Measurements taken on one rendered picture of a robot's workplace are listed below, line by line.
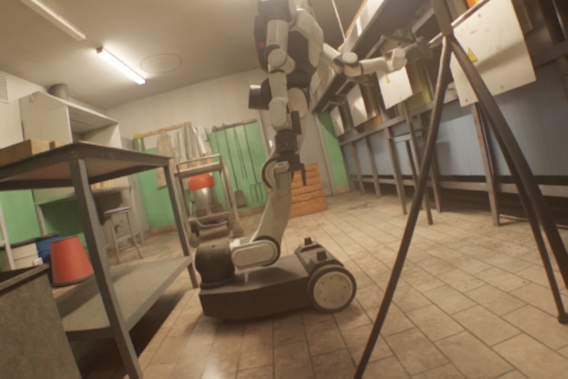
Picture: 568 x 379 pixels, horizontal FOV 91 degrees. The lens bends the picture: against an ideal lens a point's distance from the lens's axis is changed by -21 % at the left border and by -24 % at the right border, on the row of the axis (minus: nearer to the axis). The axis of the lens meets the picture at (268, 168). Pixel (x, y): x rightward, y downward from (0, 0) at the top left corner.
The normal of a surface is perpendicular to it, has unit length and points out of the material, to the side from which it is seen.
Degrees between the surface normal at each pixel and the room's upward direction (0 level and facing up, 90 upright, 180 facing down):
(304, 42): 103
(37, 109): 90
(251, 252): 90
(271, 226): 90
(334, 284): 90
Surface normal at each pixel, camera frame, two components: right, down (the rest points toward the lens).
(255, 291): 0.00, -0.02
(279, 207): 0.13, 0.39
